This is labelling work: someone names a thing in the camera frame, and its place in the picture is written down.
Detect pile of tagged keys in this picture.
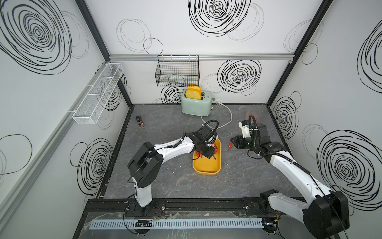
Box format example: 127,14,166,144
209,142,221,157

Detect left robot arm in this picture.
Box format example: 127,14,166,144
128,135,215,208

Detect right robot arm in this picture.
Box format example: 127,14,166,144
230,136,350,239

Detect yellow plastic storage box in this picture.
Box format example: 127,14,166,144
192,139,222,176

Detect mint green toaster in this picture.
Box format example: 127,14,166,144
181,91,212,117

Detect yellow toast slice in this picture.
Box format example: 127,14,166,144
186,85,202,100

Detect brown spice jar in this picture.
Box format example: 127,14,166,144
135,115,145,128

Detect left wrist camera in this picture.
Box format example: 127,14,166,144
194,119,219,144

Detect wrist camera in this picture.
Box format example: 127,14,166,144
194,119,219,144
239,115,270,139

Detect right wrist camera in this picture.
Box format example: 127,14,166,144
239,115,270,139

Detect white toaster power cable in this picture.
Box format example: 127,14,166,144
201,101,233,130

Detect white slotted cable duct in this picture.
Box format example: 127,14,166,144
89,218,264,230

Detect black wire wall basket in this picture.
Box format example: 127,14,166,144
155,54,200,87

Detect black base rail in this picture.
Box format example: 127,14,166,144
82,197,281,217

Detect white wire wall shelf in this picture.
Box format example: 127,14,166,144
73,63,123,124

